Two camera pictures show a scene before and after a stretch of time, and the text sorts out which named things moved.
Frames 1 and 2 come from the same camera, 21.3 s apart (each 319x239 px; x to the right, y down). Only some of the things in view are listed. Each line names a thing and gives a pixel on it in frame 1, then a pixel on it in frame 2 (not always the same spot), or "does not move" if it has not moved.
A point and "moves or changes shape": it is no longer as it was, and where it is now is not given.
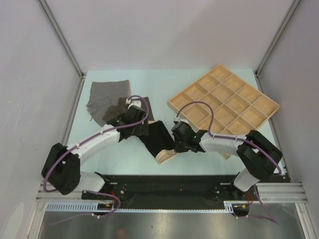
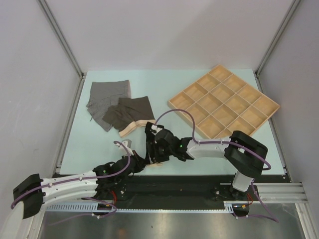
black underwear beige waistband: x=159 y=141 moves or changes shape
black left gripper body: x=141 y=129 -> x=131 y=170
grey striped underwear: x=105 y=94 does not move
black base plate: x=128 y=189 does not move
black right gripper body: x=180 y=145 -> x=161 y=154
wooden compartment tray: x=221 y=103 does not move
